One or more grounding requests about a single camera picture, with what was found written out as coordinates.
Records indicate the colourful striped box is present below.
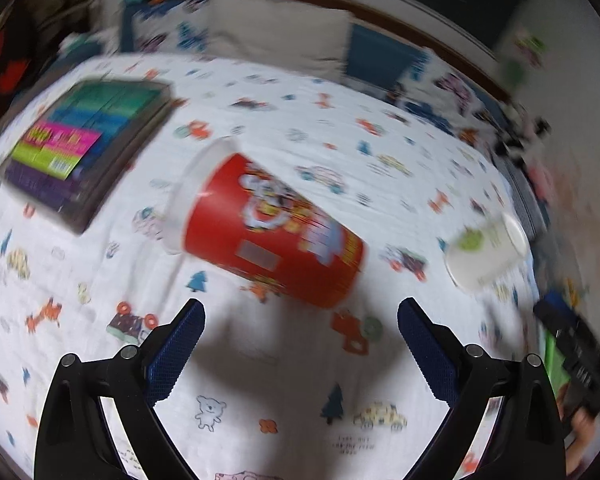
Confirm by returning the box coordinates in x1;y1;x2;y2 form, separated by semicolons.
0;78;174;235

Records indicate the red snack canister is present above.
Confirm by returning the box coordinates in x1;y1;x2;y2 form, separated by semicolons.
162;137;369;310

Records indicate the pink plush toy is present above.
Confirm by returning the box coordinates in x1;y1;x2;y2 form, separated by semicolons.
526;164;562;202

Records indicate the green plastic basket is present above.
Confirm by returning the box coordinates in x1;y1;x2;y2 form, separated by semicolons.
542;329;569;403

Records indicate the beige pillow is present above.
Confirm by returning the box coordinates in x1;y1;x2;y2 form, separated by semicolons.
206;0;354;82

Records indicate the blue headboard cushion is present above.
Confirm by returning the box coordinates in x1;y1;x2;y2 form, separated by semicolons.
346;22;432;97

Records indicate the printed white bed sheet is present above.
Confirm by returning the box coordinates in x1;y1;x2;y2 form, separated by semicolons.
0;52;548;480

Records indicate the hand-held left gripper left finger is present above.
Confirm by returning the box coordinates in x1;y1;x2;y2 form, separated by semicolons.
35;299;206;480

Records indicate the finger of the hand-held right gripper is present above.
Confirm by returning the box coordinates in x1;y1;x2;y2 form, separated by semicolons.
533;296;581;347

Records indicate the white paper cup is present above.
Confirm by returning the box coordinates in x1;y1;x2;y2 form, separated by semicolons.
444;212;530;292

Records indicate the butterfly print pillow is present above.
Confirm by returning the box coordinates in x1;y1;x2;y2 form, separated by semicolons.
121;0;217;55
394;55;512;137

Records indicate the black and white cow plush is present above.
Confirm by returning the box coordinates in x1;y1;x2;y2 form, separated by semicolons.
495;109;552;157

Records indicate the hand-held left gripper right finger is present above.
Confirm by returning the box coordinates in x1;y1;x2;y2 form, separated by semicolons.
397;297;566;480

